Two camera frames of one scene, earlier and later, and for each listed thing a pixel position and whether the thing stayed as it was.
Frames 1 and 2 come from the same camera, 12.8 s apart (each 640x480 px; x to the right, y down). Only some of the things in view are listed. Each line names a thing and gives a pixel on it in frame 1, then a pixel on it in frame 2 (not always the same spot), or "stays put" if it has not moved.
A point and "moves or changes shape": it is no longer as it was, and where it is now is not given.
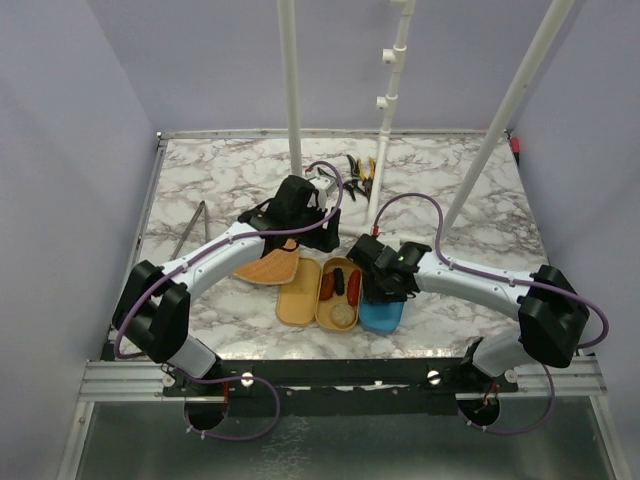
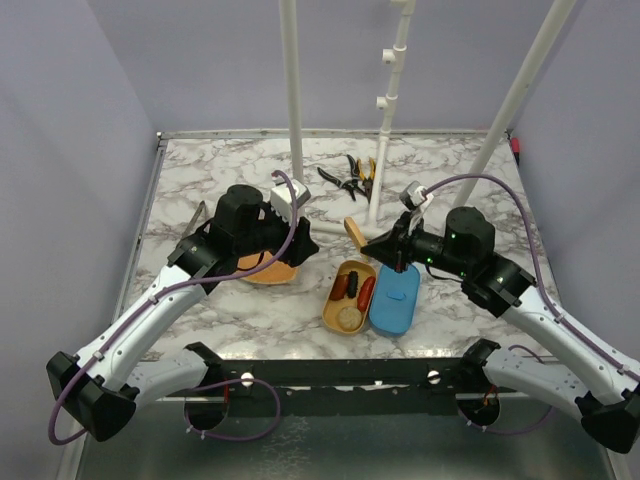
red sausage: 353,287 moves or changes shape
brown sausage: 327,286 -> 339,288
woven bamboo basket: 276,268 stays put
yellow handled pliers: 367,182 stays put
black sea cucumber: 339,283 -> 352,284
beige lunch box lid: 298,301 -> 354,233
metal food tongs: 201,206 stays put
